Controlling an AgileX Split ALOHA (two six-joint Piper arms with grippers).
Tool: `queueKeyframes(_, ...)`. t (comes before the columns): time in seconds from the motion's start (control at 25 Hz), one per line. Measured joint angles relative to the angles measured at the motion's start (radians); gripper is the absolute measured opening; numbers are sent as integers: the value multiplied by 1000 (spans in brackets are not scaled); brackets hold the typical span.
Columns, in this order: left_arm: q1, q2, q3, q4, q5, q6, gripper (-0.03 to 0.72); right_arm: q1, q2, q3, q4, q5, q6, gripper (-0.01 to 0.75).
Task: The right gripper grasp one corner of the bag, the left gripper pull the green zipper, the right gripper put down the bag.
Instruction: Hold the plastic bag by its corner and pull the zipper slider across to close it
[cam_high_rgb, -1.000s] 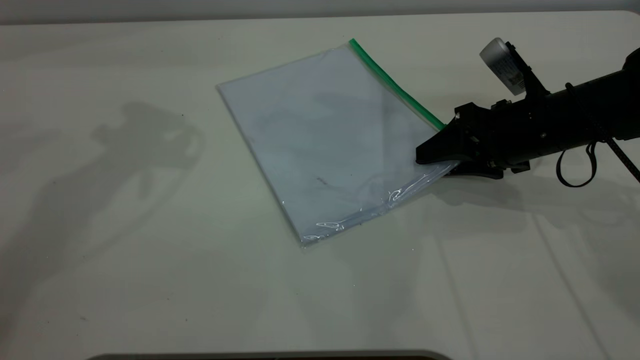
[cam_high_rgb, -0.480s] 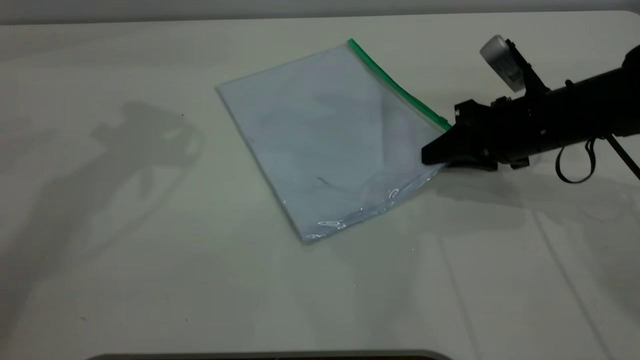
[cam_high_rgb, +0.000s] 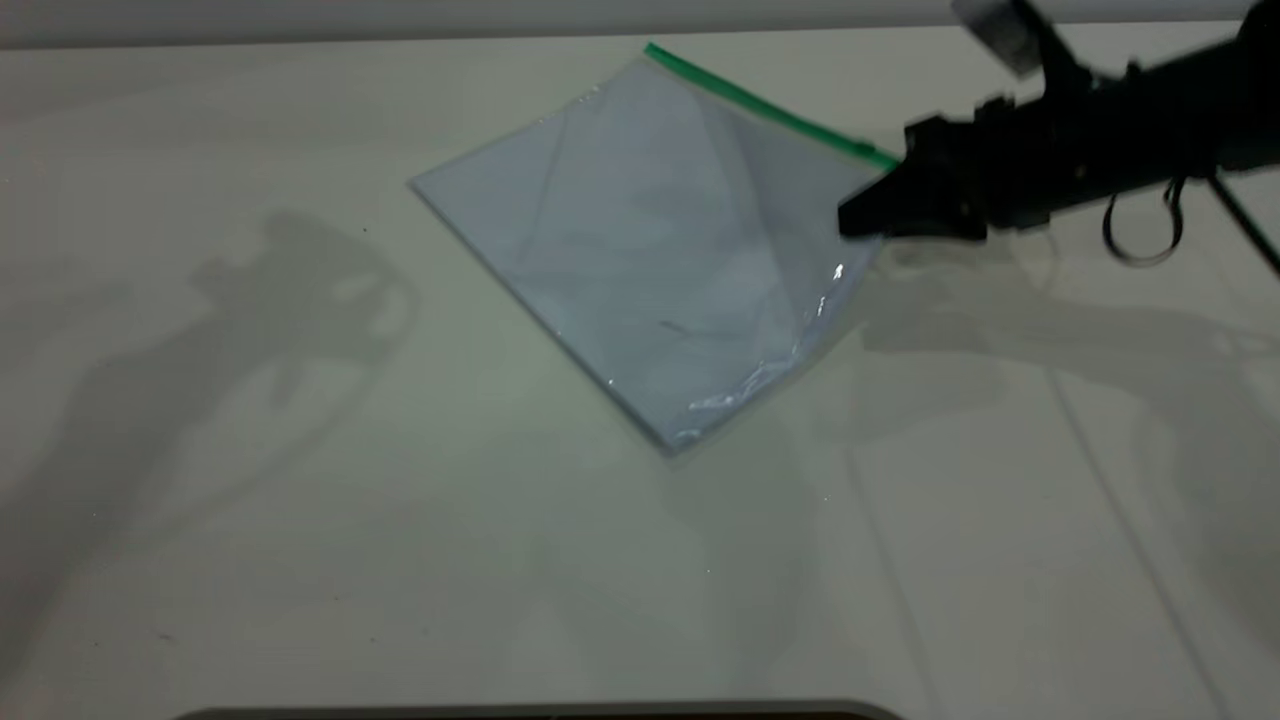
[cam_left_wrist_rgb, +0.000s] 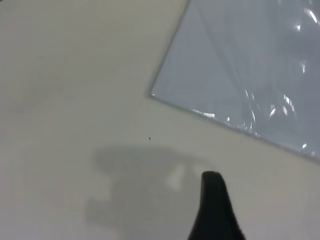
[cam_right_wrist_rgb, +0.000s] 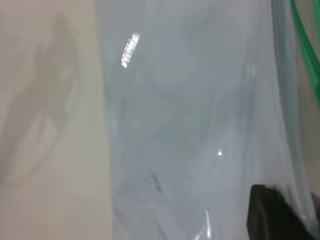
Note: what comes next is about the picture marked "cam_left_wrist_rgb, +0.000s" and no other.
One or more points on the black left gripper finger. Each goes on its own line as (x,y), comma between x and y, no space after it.
(215,212)

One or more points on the clear zip bag green zipper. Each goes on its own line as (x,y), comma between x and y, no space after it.
(237,75)

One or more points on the white paper sheets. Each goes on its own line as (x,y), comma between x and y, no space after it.
(225,62)

